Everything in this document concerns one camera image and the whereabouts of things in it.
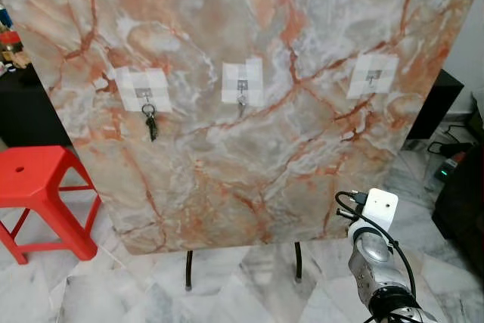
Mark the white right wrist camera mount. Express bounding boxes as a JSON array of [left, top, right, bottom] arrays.
[[364, 188, 400, 232]]

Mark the bunch of keys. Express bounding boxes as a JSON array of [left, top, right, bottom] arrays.
[[141, 102, 160, 143]]

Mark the red plastic stool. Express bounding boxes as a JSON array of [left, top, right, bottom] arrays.
[[0, 145, 104, 266]]

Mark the black metal table leg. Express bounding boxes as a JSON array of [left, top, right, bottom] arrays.
[[293, 241, 304, 284], [185, 250, 194, 292]]

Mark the taped adhesive metal hook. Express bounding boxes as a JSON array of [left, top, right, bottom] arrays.
[[114, 67, 173, 114], [347, 52, 400, 100], [220, 57, 265, 116]]

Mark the red hatted figurine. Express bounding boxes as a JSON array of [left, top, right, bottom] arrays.
[[0, 4, 32, 76]]

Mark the marble pattern folding table top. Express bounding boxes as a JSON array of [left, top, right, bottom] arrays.
[[0, 0, 482, 256]]

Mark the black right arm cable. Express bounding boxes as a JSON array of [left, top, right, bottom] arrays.
[[334, 190, 417, 303]]

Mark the black device with green light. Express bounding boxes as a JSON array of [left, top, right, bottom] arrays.
[[432, 152, 467, 185]]

